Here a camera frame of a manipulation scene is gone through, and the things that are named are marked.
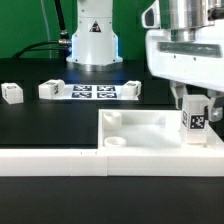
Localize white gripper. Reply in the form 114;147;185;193
142;0;224;109

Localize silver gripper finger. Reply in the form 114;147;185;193
207;90;224;122

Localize white square table top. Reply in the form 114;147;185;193
98;109;223;149

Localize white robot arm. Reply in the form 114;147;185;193
67;0;224;122

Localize white L-shaped obstacle fence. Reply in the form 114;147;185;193
0;112;224;178

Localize paper sheet with markers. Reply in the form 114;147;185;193
54;84;129;100

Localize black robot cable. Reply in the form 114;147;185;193
11;0;72;61

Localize thin grey cable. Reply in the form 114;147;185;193
40;0;53;60

